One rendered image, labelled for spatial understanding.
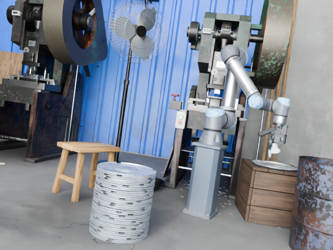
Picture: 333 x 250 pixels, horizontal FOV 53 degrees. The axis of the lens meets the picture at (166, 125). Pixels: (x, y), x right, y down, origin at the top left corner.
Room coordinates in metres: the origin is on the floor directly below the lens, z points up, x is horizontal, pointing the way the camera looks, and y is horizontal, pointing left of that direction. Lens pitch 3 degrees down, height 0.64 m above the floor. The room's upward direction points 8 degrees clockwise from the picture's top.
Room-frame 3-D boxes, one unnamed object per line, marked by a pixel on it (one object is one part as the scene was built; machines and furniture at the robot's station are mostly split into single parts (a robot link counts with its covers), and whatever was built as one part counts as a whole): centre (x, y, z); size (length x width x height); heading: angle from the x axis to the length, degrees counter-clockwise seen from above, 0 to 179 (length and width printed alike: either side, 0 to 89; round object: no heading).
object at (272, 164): (2.20, -0.75, 0.36); 0.29 x 0.29 x 0.01
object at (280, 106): (1.97, -0.66, 0.74); 0.09 x 0.08 x 0.11; 50
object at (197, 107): (2.91, -0.40, 0.67); 0.45 x 0.30 x 0.06; 80
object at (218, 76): (2.87, -0.39, 1.04); 0.17 x 0.15 x 0.30; 170
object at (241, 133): (3.00, -0.69, 0.45); 0.92 x 0.12 x 0.90; 170
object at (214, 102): (2.74, -0.37, 0.72); 0.25 x 0.14 x 0.14; 170
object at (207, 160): (2.10, -0.30, 0.23); 0.19 x 0.19 x 0.45; 65
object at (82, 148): (2.16, 0.48, 0.16); 0.34 x 0.24 x 0.34; 143
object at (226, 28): (2.91, -0.40, 1.27); 0.21 x 0.12 x 0.34; 170
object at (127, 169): (1.61, 0.16, 0.32); 0.29 x 0.29 x 0.01
